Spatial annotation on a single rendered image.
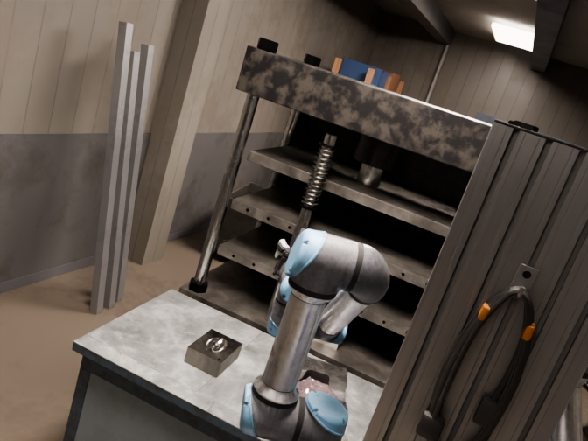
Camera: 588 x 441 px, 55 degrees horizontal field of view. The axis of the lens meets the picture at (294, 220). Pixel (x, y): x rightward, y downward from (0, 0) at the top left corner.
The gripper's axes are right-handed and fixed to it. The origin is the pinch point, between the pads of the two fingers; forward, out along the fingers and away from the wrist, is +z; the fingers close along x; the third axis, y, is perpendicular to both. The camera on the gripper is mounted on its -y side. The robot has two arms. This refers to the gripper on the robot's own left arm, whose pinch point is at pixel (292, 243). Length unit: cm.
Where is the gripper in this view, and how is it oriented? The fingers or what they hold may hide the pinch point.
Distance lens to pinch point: 185.1
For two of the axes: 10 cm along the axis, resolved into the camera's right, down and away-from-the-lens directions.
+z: -0.4, -2.9, 9.6
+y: -4.3, 8.7, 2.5
